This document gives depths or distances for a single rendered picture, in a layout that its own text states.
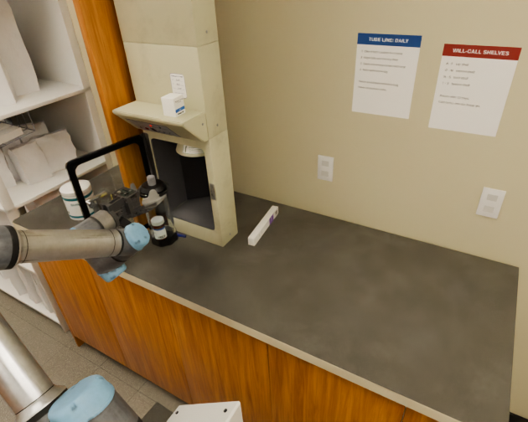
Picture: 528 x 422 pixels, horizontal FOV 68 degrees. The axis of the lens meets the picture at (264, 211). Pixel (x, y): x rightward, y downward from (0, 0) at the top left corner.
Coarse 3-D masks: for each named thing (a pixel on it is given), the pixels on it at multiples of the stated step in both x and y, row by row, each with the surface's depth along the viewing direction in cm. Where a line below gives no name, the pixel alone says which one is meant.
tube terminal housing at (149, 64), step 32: (128, 64) 136; (160, 64) 129; (192, 64) 122; (160, 96) 136; (192, 96) 128; (224, 128) 140; (224, 160) 145; (224, 192) 151; (192, 224) 163; (224, 224) 157
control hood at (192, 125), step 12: (120, 108) 136; (132, 108) 135; (144, 108) 135; (156, 108) 134; (144, 120) 130; (156, 120) 126; (168, 120) 124; (180, 120) 123; (192, 120) 124; (204, 120) 130; (180, 132) 130; (192, 132) 126; (204, 132) 131
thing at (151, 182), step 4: (148, 176) 134; (152, 176) 134; (148, 180) 134; (152, 180) 134; (156, 180) 138; (160, 180) 138; (144, 184) 136; (148, 184) 135; (152, 184) 134; (156, 184) 135; (160, 184) 135; (164, 184) 136; (140, 188) 135; (144, 188) 133; (148, 188) 133; (152, 188) 133; (156, 188) 133; (160, 188) 134; (144, 192) 133; (148, 192) 133
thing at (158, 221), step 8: (160, 192) 134; (168, 200) 139; (160, 208) 137; (168, 208) 140; (152, 216) 138; (160, 216) 138; (168, 216) 141; (152, 224) 140; (160, 224) 140; (168, 224) 142; (152, 232) 143; (160, 232) 142; (168, 232) 143
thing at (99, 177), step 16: (112, 144) 140; (96, 160) 137; (112, 160) 142; (128, 160) 147; (80, 176) 135; (96, 176) 139; (112, 176) 144; (128, 176) 150; (144, 176) 155; (96, 192) 141; (112, 192) 146; (80, 208) 139
